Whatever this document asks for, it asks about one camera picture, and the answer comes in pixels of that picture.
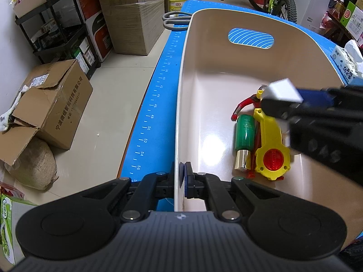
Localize white fluffy cloth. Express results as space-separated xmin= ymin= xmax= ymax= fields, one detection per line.
xmin=0 ymin=86 xmax=29 ymax=132

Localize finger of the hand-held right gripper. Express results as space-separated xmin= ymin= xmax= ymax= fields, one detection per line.
xmin=261 ymin=99 xmax=329 ymax=121
xmin=295 ymin=85 xmax=363 ymax=107

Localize orange and white appliance box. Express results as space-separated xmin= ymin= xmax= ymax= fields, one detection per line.
xmin=78 ymin=0 xmax=114 ymax=63

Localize black metal shelf rack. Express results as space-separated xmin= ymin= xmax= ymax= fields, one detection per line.
xmin=15 ymin=0 xmax=101 ymax=77

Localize beige woven sack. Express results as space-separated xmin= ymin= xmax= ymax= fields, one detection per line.
xmin=6 ymin=139 xmax=59 ymax=191

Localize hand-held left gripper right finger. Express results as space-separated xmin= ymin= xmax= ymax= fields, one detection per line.
xmin=184 ymin=161 xmax=287 ymax=223

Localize green and white carton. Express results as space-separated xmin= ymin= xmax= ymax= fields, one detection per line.
xmin=340 ymin=1 xmax=363 ymax=41

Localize white eraser block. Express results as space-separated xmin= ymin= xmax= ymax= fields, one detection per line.
xmin=261 ymin=78 xmax=303 ymax=104

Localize grey scissors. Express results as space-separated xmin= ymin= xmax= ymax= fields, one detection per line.
xmin=162 ymin=11 xmax=193 ymax=30

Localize beige plastic basket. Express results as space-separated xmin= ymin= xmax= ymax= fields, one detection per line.
xmin=174 ymin=9 xmax=363 ymax=247

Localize green cylinder battery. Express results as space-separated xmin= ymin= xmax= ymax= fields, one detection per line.
xmin=234 ymin=114 xmax=256 ymax=171

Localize patterned tissue box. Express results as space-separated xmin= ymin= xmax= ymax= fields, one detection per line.
xmin=330 ymin=40 xmax=363 ymax=85

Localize open brown cardboard box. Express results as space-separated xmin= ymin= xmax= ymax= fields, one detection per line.
xmin=0 ymin=59 xmax=93 ymax=166

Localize blue silicone mat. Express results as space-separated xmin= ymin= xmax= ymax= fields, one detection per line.
xmin=118 ymin=0 xmax=363 ymax=213

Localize yellow oil bottle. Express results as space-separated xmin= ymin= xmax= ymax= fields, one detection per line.
xmin=333 ymin=0 xmax=345 ymax=19

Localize yellow toy gun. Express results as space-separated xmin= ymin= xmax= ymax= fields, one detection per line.
xmin=253 ymin=89 xmax=291 ymax=181

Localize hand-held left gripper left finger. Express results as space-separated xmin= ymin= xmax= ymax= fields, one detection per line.
xmin=79 ymin=161 xmax=175 ymax=222

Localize red pliers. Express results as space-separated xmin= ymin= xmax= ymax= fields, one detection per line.
xmin=231 ymin=85 xmax=270 ymax=179

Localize taped brown cardboard box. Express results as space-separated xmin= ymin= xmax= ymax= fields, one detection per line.
xmin=106 ymin=1 xmax=165 ymax=56

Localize green printed carton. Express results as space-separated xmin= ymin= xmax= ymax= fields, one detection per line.
xmin=0 ymin=193 xmax=39 ymax=265

